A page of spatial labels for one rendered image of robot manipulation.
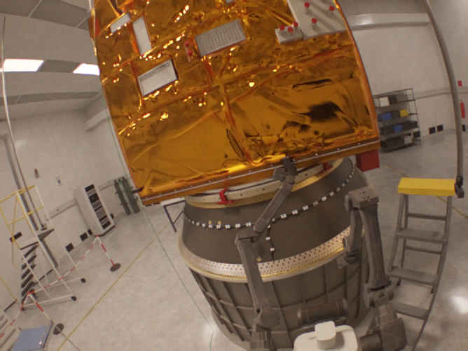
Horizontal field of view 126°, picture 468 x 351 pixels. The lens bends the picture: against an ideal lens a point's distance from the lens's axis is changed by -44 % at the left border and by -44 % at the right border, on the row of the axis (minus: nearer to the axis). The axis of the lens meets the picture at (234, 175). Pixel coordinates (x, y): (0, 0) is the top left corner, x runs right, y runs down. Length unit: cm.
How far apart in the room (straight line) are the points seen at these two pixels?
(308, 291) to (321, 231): 47
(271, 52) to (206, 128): 66
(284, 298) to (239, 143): 118
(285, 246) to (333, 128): 82
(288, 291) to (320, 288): 26
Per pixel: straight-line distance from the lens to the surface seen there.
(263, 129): 137
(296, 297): 170
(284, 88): 136
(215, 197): 152
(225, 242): 157
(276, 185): 140
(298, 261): 147
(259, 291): 85
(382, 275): 83
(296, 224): 146
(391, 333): 81
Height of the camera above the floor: 215
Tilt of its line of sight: 13 degrees down
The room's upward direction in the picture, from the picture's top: 18 degrees counter-clockwise
